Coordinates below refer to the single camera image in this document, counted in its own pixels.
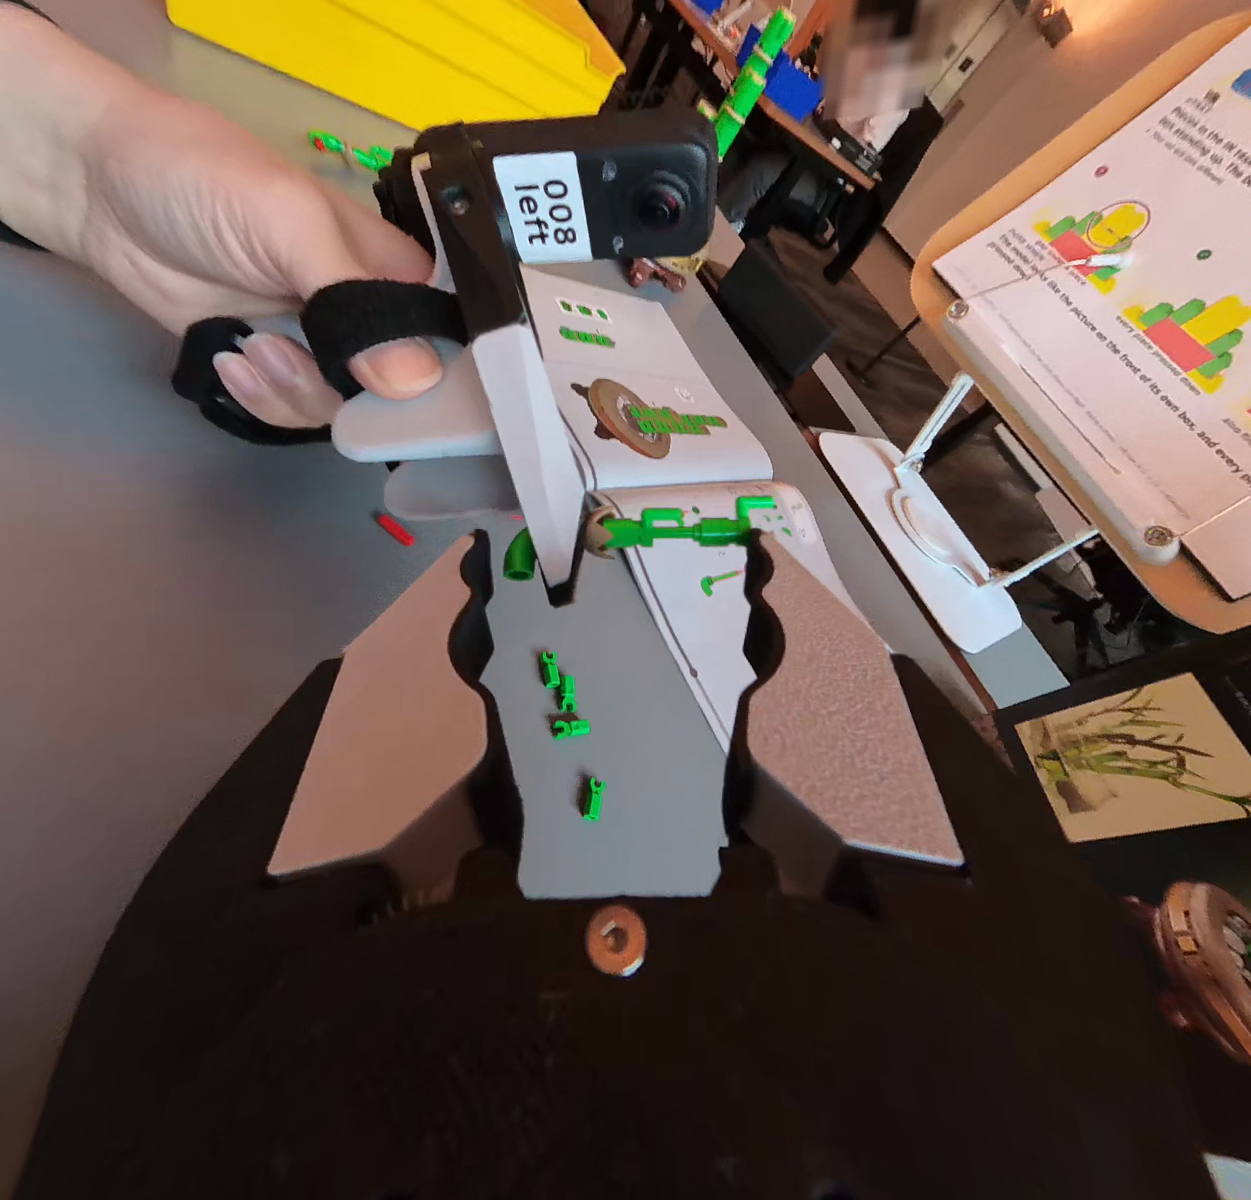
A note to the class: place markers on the green lego clip piece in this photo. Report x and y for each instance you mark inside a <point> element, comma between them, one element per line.
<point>592,796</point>
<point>372,157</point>
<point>324,140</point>
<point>569,727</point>
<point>548,665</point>
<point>568,692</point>

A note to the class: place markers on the green lego bamboo stalk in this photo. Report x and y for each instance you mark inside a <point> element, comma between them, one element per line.
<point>685,531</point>

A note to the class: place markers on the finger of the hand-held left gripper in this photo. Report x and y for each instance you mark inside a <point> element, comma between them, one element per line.
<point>536,456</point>

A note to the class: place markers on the person's left hand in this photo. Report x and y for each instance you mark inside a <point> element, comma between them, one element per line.
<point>195,222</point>

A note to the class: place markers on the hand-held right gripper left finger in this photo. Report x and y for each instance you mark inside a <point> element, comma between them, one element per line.
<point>380,750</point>

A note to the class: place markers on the yellow plastic bin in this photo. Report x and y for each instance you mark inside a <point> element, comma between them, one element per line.
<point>390,27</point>

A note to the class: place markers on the black lego set box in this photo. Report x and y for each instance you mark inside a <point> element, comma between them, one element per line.
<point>1123,759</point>

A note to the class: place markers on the green lego bamboo model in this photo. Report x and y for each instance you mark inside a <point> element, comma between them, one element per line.
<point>752,76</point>

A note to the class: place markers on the instruction poster on board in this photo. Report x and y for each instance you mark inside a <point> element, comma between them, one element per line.
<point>1173,610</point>

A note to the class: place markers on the black rectangular case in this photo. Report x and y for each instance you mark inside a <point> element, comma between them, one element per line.
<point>772,311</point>

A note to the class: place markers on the red lego piece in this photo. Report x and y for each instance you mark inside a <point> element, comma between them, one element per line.
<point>397,527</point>

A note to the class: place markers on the lego instruction booklet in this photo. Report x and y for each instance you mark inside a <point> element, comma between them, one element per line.
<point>704,456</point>

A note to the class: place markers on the white board stand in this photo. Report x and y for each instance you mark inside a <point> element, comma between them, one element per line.
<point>928,554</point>

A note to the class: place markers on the white instruction sheet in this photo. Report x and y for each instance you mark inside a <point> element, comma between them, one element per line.
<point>1123,387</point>

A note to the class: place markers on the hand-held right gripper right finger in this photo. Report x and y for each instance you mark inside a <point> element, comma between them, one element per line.
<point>842,750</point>

